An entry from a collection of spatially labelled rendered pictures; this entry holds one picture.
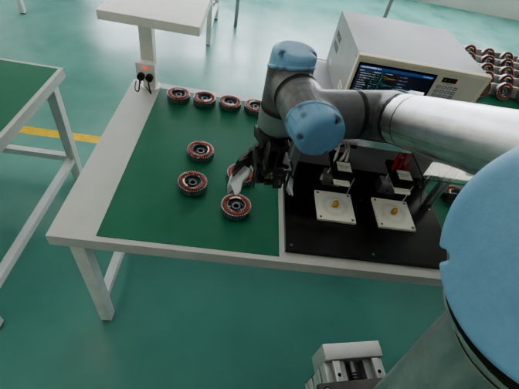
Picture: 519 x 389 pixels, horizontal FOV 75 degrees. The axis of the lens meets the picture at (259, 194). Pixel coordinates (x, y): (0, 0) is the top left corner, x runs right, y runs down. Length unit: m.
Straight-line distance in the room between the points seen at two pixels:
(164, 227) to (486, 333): 1.10
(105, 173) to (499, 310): 1.34
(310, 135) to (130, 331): 1.55
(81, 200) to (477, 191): 1.26
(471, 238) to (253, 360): 1.66
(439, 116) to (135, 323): 1.67
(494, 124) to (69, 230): 1.16
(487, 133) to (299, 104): 0.23
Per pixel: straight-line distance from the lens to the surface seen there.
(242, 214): 1.23
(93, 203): 1.33
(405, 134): 0.49
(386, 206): 1.47
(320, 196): 1.37
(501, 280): 0.20
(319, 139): 0.48
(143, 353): 1.82
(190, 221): 1.24
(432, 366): 0.30
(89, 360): 1.86
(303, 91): 0.51
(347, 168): 1.32
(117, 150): 1.52
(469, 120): 0.43
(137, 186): 1.36
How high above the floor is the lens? 1.72
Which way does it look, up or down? 46 degrees down
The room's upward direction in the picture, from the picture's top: 13 degrees clockwise
